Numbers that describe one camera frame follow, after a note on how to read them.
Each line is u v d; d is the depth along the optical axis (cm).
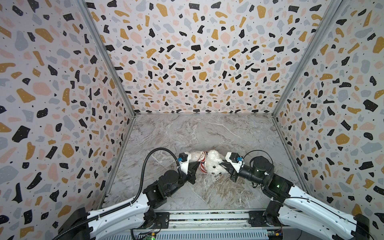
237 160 56
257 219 74
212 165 68
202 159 70
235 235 78
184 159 62
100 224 43
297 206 49
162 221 73
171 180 54
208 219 76
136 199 51
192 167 67
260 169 52
